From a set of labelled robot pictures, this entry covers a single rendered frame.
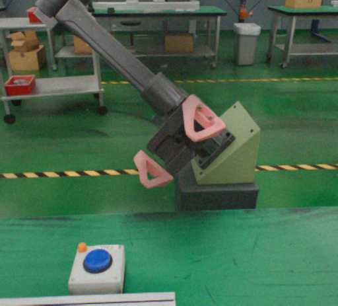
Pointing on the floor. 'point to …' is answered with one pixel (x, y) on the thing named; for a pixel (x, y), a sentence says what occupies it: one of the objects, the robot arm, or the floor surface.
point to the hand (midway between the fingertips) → (168, 159)
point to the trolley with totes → (45, 90)
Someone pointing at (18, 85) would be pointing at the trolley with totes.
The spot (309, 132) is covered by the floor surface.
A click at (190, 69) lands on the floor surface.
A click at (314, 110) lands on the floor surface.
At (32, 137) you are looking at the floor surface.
